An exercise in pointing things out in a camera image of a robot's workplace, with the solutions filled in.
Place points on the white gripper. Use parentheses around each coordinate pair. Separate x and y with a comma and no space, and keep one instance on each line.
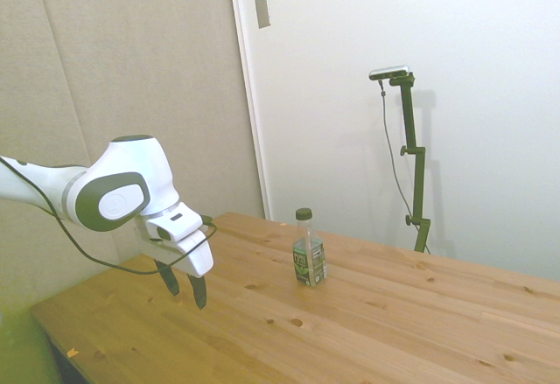
(197,258)

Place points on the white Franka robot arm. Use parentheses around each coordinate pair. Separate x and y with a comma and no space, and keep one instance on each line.
(127,169)

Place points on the clear plastic bottle black cap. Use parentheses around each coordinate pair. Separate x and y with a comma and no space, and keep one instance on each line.
(310,258)

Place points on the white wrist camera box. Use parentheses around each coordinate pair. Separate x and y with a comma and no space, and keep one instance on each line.
(172,225)

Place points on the dark green camera stand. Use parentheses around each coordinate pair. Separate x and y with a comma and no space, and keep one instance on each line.
(415,161)

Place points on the grey wall switch plate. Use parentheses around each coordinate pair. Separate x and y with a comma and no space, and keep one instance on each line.
(263,12)

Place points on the silver exterior camera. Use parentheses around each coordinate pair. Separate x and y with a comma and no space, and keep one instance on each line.
(389,72)

